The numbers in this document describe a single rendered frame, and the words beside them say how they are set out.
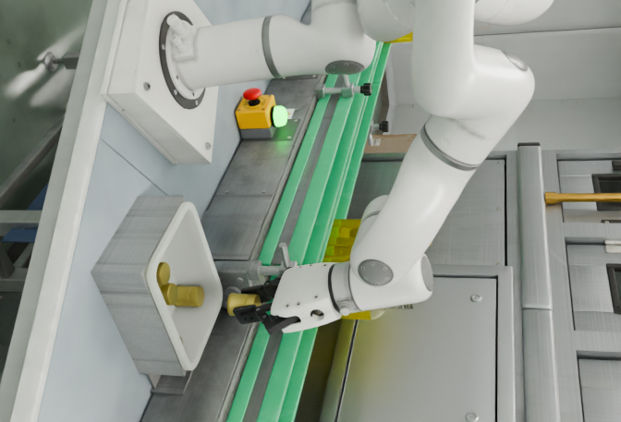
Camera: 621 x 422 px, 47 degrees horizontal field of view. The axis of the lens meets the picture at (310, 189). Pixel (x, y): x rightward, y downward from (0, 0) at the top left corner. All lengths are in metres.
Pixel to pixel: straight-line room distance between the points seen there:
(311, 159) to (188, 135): 0.39
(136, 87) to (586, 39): 6.81
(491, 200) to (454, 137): 0.95
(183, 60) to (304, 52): 0.19
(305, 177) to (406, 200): 0.59
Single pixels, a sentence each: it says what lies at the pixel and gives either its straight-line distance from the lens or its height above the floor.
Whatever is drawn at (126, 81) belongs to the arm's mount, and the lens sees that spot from 1.06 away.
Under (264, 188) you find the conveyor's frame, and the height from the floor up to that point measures 0.85.
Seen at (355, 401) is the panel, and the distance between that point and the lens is 1.36.
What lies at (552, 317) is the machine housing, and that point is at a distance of 1.48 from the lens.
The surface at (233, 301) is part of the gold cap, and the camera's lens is 1.12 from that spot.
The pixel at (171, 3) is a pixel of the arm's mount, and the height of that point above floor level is 0.80.
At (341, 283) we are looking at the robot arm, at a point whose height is 1.08.
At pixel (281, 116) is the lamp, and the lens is 1.52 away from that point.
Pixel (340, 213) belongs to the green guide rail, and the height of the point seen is 0.95.
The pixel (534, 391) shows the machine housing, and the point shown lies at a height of 1.35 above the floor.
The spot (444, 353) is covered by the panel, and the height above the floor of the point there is 1.19.
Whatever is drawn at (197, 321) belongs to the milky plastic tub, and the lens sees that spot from 1.21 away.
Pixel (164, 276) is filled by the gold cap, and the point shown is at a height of 0.81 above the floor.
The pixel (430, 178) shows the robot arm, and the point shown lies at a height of 1.22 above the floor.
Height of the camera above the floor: 1.30
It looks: 15 degrees down
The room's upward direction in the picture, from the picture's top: 90 degrees clockwise
